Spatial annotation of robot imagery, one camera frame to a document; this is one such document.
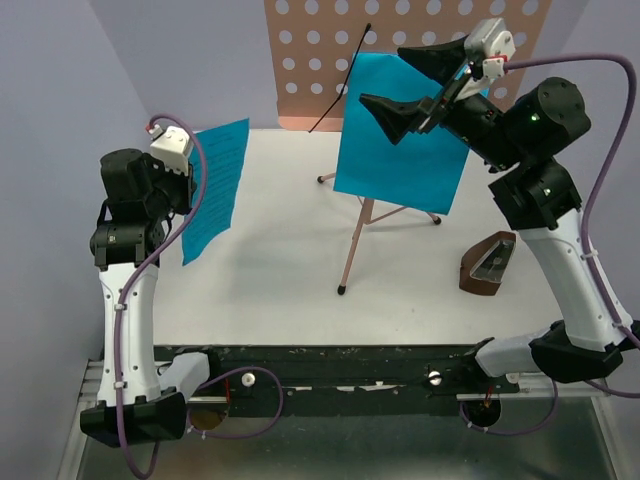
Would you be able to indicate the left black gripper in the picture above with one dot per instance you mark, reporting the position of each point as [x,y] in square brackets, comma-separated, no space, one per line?
[189,187]

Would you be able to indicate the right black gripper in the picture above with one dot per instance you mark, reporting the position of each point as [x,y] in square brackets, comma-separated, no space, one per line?
[439,61]

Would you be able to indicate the blue printed sheet music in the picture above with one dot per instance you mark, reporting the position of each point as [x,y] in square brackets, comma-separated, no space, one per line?
[224,148]

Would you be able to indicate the blue paper sheet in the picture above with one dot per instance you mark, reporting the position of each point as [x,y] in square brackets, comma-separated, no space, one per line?
[421,171]

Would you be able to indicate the pink music stand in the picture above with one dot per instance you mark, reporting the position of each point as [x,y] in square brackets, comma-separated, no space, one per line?
[314,46]

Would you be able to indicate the clear plastic metronome cover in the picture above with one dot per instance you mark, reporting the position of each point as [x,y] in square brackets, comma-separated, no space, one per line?
[492,265]

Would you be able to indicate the brown wooden metronome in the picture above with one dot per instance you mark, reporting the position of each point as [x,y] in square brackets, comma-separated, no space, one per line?
[471,256]

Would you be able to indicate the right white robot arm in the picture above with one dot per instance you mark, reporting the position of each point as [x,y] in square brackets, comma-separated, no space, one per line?
[539,200]

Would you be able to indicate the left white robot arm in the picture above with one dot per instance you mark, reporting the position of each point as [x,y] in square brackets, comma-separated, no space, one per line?
[136,403]

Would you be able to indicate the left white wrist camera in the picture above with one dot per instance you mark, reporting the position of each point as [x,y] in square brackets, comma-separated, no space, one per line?
[172,146]

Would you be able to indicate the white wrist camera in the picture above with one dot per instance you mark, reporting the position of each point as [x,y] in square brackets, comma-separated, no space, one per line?
[172,146]
[488,48]

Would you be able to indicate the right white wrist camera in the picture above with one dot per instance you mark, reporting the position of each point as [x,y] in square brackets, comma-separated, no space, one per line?
[488,48]

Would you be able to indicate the aluminium frame rail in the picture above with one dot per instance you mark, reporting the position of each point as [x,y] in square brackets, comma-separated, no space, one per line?
[83,457]

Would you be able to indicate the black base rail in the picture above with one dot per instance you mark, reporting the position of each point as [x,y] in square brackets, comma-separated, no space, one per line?
[338,381]

